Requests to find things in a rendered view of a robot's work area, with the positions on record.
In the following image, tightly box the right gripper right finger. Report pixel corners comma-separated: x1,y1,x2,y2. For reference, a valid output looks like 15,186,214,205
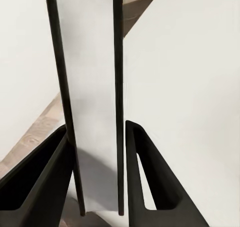
125,120,210,227

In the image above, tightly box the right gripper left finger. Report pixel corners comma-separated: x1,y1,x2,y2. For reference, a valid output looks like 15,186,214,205
0,124,73,227

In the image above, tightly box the hardback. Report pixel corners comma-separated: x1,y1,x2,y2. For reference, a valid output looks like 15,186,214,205
46,0,124,217

